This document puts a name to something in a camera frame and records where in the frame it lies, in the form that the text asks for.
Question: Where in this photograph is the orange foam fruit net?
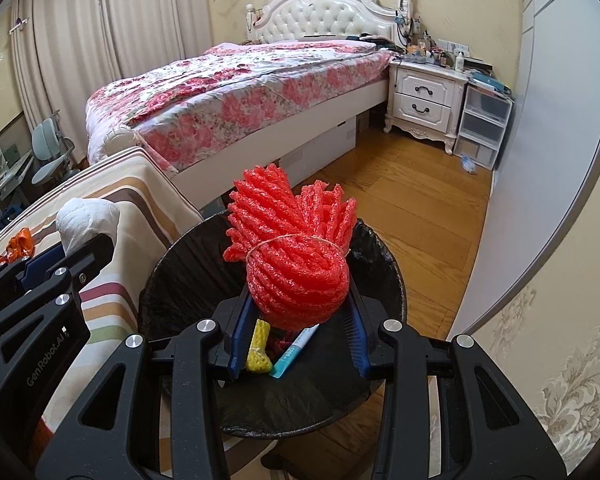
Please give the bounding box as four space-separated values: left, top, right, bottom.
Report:
224 165 358 331

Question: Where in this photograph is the beige curtain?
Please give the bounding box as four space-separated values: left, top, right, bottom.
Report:
102 0 215 81
10 0 126 161

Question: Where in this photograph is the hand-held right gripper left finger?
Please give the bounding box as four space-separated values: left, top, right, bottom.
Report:
35 296 256 480

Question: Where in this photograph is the white tufted headboard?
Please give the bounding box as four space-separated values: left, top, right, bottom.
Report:
245 0 416 46

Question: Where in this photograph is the clutter of small items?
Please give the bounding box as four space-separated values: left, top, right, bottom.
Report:
395 15 493 68

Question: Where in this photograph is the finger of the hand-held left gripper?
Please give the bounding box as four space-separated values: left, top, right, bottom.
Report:
42 234 117 293
0 244 66 302

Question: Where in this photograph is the clear plastic drawer unit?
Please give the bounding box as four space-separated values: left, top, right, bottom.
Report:
452 85 512 171

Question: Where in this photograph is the white packet teal stripe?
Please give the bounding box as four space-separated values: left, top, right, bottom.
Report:
269 323 321 379

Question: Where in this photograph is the white storage box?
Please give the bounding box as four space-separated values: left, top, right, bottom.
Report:
280 115 358 176

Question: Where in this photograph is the white wardrobe door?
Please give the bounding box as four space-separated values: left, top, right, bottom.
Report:
447 0 600 343

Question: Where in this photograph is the white carved nightstand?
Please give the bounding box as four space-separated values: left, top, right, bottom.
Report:
384 57 468 156

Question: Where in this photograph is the dark red satin cloth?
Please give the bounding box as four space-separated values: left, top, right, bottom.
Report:
267 328 301 356

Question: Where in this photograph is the black-lined waste bin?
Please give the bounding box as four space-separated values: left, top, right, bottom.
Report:
139 212 408 438

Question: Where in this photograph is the bed with floral cover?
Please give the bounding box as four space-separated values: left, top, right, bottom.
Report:
85 40 398 171

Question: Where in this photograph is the blue folder stack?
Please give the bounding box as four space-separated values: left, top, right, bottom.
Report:
467 72 512 101

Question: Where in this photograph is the white desk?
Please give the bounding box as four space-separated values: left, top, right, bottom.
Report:
0 145 33 241

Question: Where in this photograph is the orange shiny ribbon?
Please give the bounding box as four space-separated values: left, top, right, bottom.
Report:
0 227 35 266

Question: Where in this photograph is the white tissue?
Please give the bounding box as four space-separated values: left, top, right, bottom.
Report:
56 199 121 256

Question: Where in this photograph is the yellow foam fruit net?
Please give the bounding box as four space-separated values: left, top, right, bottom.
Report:
245 321 273 373

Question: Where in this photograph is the grey blue desk chair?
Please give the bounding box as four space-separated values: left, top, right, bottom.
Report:
30 117 76 186

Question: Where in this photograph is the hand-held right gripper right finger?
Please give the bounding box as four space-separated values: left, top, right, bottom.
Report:
345 287 568 480

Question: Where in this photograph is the bed with floral quilt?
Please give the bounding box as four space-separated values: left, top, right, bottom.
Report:
102 62 393 211

